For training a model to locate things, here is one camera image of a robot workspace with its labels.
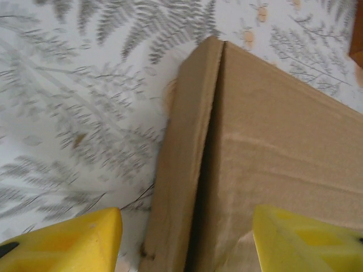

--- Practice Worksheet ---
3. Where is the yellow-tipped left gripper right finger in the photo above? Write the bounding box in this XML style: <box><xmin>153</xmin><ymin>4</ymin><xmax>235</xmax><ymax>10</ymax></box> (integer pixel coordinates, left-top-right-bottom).
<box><xmin>252</xmin><ymin>204</ymin><xmax>363</xmax><ymax>272</ymax></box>

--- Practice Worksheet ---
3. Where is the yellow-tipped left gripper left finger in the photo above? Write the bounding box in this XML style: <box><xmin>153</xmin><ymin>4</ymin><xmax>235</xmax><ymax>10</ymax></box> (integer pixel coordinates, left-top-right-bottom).
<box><xmin>0</xmin><ymin>207</ymin><xmax>123</xmax><ymax>272</ymax></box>

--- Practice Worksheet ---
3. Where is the brown cardboard box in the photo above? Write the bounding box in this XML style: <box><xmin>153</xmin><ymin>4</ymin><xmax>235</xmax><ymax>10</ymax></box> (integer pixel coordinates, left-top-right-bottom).
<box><xmin>140</xmin><ymin>35</ymin><xmax>363</xmax><ymax>272</ymax></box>

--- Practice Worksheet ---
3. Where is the brown wooden rack base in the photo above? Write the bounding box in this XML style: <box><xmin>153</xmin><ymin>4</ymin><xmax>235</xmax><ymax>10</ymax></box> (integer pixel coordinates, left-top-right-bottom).
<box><xmin>348</xmin><ymin>11</ymin><xmax>363</xmax><ymax>70</ymax></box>

